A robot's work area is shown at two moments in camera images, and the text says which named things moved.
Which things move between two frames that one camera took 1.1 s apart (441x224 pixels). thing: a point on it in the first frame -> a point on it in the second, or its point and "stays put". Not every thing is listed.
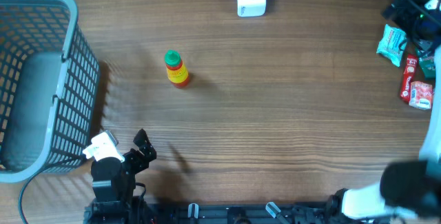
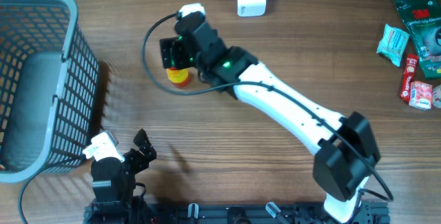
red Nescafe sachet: [408, 74] stays put
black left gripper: [141, 163] stays put
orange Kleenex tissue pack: [421, 95] stays put
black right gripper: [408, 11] -> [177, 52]
